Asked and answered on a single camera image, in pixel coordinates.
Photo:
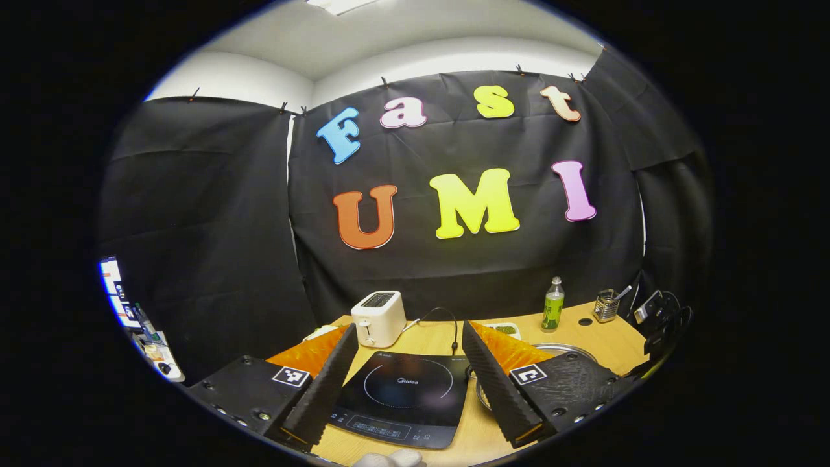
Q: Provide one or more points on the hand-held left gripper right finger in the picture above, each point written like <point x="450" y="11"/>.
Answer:
<point x="496" y="389"/>

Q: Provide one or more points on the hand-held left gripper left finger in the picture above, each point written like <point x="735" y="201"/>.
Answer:
<point x="327" y="383"/>

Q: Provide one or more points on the black induction cooktop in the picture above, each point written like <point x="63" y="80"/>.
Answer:
<point x="402" y="415"/>

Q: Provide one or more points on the small white plate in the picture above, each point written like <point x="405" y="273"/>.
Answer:
<point x="311" y="338"/>

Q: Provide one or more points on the bread slice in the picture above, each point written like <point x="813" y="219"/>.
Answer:
<point x="321" y="332"/>

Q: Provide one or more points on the metal utensil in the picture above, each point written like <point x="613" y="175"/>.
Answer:
<point x="624" y="292"/>

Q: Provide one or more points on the white divided bean dish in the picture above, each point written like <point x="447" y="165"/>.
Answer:
<point x="506" y="329"/>

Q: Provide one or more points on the metal mesh utensil holder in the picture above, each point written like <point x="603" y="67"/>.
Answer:
<point x="605" y="308"/>

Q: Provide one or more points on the white toaster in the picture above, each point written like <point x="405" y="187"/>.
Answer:
<point x="379" y="321"/>

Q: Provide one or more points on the green tea bottle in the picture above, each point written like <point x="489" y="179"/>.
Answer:
<point x="552" y="311"/>

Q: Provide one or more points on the black backdrop cloth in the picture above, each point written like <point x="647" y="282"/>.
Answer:
<point x="454" y="272"/>

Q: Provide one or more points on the cluttered side desk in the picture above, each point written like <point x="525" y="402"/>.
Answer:
<point x="159" y="353"/>

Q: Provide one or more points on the computer monitor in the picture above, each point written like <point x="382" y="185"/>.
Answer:
<point x="117" y="292"/>

